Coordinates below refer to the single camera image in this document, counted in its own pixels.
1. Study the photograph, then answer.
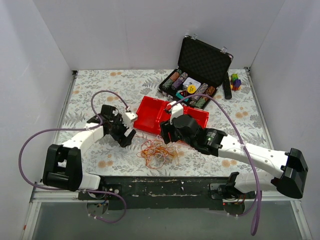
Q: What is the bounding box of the black poker chip case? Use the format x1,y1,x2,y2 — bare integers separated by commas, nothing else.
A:
158,35,234,110

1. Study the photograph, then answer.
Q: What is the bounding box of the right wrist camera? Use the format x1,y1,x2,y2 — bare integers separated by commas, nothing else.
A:
165,101,184,119

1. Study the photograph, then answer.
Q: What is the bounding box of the red compartment tray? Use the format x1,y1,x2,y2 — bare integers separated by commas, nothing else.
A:
133,96,209,135

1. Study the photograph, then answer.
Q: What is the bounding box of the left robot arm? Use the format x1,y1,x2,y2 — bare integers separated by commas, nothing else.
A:
42,104,138,200

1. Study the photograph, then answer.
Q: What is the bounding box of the colourful block toy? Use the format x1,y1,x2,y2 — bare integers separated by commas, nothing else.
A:
230,73,242,91

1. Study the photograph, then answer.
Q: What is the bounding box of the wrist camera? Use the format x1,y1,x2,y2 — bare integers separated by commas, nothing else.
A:
165,101,184,119
122,111,138,126

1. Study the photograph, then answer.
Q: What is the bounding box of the white card deck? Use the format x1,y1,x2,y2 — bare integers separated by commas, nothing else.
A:
182,77,201,89

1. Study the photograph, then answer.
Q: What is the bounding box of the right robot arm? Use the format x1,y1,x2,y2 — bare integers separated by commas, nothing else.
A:
160,114,309,199

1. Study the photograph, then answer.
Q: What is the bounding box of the orange black chip row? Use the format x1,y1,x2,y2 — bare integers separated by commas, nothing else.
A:
194,86,216,109

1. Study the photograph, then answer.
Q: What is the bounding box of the orange wire pile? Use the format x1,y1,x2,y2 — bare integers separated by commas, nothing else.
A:
136,134,181,170

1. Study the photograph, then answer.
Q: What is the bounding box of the teal plastic piece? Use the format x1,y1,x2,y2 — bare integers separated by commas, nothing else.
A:
175,91,184,99

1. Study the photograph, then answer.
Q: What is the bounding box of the green poker chip row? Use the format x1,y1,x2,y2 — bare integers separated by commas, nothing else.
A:
161,69,183,91

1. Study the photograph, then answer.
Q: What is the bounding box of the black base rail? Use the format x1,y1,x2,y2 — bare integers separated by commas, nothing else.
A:
77,175,256,210

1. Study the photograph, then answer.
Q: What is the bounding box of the purple poker chip row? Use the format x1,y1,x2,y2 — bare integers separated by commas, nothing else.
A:
171,72,188,91

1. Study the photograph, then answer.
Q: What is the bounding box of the black remote control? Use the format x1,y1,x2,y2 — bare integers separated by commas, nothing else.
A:
222,72,232,100

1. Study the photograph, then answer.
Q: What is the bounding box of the yellow dealer button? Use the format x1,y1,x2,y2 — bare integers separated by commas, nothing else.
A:
187,84,197,95

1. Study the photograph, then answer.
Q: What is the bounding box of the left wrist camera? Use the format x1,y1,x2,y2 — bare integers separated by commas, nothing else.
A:
122,111,138,126

